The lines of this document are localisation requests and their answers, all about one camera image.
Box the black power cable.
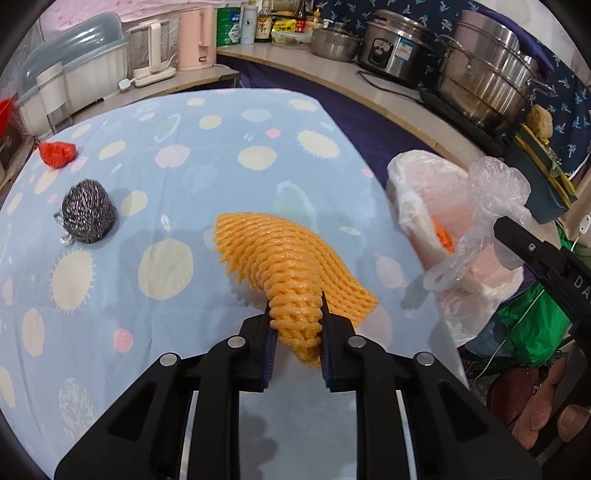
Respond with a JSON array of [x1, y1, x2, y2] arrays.
[[355, 69, 423, 92]]

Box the reddish orange mesh scrap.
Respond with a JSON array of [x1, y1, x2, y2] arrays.
[[431, 219, 456, 256]]

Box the large steel steamer pot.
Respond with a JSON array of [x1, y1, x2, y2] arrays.
[[436, 10, 557, 135]]

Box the covered grey dish rack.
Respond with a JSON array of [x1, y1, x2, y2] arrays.
[[18, 11, 131, 139]]

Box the white plastic bin bag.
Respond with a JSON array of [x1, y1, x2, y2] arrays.
[[387, 150, 533, 348]]

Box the clear plastic food container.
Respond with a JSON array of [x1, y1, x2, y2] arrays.
[[271, 30, 313, 47]]

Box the person's right hand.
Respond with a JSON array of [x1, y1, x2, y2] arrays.
[[512, 357, 591, 452]]

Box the crumpled red plastic bag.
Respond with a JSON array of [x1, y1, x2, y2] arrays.
[[38, 141, 78, 169]]

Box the red plastic item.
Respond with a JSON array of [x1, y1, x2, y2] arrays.
[[0, 98, 16, 137]]

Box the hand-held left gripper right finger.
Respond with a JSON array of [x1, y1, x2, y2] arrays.
[[321, 291, 542, 480]]

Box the white bottle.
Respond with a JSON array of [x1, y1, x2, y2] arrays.
[[240, 0, 257, 44]]

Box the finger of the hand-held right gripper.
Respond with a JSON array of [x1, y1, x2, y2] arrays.
[[493, 216, 570, 283]]

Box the small steel pot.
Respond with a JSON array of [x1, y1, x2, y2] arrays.
[[310, 25, 362, 62]]

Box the blue patterned curtain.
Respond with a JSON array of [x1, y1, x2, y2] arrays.
[[318, 0, 591, 155]]

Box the pink trash bin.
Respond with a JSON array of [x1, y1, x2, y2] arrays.
[[392, 157, 525, 342]]

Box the green plastic bag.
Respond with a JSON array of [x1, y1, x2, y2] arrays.
[[496, 281, 583, 368]]

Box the dark purple counter curtain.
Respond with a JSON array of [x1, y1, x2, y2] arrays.
[[231, 60, 468, 163]]

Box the pink electric kettle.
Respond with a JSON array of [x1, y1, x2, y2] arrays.
[[178, 7, 218, 72]]

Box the orange foam fruit net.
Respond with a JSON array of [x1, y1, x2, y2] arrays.
[[215, 212, 379, 370]]

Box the steel rice cooker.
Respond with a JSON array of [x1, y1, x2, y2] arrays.
[[358, 10, 442, 88]]

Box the steel wool scourer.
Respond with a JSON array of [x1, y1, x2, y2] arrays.
[[53, 180, 117, 246]]

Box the dark soy sauce bottle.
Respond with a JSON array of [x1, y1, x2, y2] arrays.
[[255, 0, 273, 43]]

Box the brown fibrous ball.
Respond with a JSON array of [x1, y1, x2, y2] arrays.
[[526, 104, 555, 142]]

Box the black induction cooker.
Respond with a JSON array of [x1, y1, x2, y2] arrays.
[[418, 88, 509, 158]]

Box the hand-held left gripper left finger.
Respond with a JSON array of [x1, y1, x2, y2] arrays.
[[54, 302, 279, 480]]

